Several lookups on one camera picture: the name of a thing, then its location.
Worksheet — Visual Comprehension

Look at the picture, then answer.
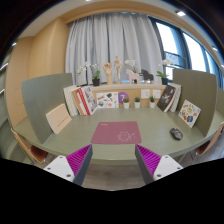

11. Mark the wooden chair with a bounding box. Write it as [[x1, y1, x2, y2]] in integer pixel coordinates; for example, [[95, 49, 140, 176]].
[[12, 130, 48, 163], [195, 122, 224, 155]]

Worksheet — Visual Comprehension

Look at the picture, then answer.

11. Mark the black book right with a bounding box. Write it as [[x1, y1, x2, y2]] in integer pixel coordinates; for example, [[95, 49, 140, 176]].
[[157, 85, 176, 112]]

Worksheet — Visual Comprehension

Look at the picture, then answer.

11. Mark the white orchid middle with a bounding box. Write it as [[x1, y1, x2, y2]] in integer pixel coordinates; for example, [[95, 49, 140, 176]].
[[125, 59, 136, 72]]

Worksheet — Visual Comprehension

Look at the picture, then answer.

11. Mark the white orchid pot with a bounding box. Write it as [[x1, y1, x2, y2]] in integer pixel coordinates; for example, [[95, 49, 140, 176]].
[[156, 58, 174, 85], [77, 61, 100, 82]]

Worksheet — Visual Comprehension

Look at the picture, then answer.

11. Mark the maroon mouse pad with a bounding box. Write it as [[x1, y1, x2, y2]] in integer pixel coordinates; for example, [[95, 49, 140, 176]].
[[91, 121, 142, 145]]

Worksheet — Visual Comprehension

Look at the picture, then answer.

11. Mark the wooden chair right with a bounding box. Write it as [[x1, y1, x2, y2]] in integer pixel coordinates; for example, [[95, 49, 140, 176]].
[[195, 122, 224, 155]]

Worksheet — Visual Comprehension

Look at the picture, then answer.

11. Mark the small potted plant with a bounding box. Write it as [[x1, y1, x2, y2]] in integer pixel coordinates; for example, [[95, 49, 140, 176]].
[[134, 97, 141, 108], [123, 98, 130, 109], [149, 96, 155, 108]]

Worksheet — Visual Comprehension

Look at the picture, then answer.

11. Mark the red white book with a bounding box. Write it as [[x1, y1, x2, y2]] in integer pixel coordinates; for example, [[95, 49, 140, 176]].
[[78, 86, 97, 115]]

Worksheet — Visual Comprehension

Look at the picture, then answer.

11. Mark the white orchid left pot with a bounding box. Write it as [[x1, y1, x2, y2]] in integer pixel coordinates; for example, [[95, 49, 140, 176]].
[[77, 61, 100, 82]]

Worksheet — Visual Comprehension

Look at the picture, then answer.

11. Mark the small potted plant left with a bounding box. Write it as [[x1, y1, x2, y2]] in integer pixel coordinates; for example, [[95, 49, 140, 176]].
[[123, 98, 130, 109]]

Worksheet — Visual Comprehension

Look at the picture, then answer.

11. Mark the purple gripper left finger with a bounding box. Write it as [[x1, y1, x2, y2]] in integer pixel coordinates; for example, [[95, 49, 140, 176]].
[[44, 145, 93, 186]]

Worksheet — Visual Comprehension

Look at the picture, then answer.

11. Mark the green right desk divider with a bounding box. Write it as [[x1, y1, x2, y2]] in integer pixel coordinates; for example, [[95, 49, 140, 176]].
[[173, 69, 218, 136]]

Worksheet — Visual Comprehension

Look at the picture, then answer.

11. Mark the grey curtain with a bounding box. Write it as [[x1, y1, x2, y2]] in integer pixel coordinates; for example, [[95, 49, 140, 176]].
[[66, 12, 162, 85]]

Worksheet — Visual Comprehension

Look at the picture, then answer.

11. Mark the wooden chair left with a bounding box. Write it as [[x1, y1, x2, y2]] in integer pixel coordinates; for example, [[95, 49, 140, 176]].
[[12, 130, 48, 163]]

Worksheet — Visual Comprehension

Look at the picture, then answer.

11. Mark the green left desk divider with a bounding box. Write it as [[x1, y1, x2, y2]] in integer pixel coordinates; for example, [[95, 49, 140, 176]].
[[21, 73, 73, 143]]

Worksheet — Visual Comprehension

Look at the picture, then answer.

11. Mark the colourful illustrated book right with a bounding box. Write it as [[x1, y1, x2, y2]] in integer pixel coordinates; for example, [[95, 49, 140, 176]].
[[179, 100, 201, 128]]

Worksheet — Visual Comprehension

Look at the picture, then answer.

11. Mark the black computer mouse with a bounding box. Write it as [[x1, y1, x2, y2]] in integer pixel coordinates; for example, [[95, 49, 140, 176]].
[[170, 128, 183, 140]]

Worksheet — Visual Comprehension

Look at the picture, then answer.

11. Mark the illustrated white picture card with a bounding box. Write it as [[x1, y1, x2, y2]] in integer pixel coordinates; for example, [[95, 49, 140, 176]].
[[96, 92, 119, 109]]

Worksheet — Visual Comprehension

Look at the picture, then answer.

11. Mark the wooden hand model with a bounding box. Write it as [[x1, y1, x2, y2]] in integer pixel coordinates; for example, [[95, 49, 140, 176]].
[[103, 62, 113, 85]]

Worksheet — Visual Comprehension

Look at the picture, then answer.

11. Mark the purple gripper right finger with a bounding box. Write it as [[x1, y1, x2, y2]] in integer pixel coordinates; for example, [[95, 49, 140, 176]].
[[135, 144, 182, 184]]

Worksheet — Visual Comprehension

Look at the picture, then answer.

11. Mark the green desk divider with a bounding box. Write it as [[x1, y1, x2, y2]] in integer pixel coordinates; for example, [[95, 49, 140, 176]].
[[173, 69, 218, 136], [21, 73, 73, 143]]

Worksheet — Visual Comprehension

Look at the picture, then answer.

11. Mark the white book behind black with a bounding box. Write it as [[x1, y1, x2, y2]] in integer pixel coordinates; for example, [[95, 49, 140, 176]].
[[169, 83, 182, 112]]

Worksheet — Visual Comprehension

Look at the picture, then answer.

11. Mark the white book left stack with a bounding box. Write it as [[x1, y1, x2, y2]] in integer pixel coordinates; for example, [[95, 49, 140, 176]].
[[63, 85, 78, 117]]

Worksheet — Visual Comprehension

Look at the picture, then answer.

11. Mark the beige book leaning left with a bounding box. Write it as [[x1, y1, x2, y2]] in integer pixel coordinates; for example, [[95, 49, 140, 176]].
[[46, 104, 72, 134]]

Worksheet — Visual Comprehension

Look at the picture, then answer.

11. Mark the small potted plant middle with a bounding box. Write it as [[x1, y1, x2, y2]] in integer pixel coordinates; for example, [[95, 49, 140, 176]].
[[134, 97, 141, 108]]

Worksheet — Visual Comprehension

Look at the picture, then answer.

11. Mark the white orchid right pot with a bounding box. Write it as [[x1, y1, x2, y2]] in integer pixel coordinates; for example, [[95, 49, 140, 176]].
[[156, 58, 174, 85]]

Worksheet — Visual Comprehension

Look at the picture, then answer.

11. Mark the pink horse figure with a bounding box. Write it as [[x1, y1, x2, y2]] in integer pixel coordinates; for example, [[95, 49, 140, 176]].
[[126, 69, 140, 84]]

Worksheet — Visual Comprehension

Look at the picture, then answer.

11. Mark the black horse figure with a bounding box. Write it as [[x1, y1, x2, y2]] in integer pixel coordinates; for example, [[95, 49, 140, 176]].
[[141, 69, 154, 82]]

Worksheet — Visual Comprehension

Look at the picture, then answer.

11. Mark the wooden mannequin figure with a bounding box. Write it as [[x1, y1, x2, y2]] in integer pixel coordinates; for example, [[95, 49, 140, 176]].
[[114, 56, 124, 82]]

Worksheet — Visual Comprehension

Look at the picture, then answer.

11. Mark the purple round number sign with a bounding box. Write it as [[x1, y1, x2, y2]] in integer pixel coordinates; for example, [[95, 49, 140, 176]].
[[118, 92, 129, 104]]

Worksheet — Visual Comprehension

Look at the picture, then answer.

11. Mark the small potted plant right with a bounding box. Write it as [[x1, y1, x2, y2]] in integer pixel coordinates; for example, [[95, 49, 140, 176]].
[[149, 96, 155, 108]]

